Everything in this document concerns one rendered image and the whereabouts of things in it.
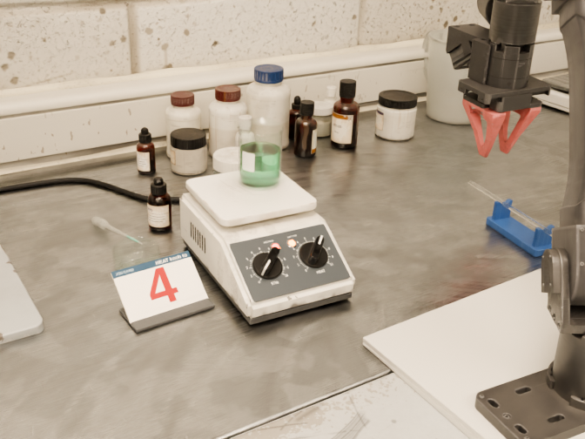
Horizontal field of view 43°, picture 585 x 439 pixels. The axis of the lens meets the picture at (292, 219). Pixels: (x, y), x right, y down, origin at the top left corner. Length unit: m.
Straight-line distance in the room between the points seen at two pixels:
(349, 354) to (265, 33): 0.71
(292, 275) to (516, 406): 0.26
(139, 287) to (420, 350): 0.30
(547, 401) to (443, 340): 0.13
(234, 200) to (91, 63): 0.44
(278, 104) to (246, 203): 0.38
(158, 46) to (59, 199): 0.32
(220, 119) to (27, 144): 0.29
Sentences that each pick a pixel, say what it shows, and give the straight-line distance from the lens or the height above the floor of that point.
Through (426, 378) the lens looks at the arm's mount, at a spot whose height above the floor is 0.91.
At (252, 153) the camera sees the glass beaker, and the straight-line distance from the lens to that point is 0.84.
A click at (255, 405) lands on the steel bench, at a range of 0.68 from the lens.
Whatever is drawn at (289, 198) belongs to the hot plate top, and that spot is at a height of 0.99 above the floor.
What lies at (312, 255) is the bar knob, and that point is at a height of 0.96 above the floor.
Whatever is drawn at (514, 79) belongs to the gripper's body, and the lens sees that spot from 0.97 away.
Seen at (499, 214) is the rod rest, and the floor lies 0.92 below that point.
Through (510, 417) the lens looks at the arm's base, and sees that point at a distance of 0.67.
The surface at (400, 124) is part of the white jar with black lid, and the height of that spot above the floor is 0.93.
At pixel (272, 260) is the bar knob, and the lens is 0.77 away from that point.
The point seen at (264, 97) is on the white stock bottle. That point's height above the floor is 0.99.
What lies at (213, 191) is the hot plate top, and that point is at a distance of 0.85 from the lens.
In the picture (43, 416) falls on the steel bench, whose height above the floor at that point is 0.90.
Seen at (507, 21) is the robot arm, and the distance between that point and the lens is 0.95.
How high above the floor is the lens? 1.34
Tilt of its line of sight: 27 degrees down
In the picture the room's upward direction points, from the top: 2 degrees clockwise
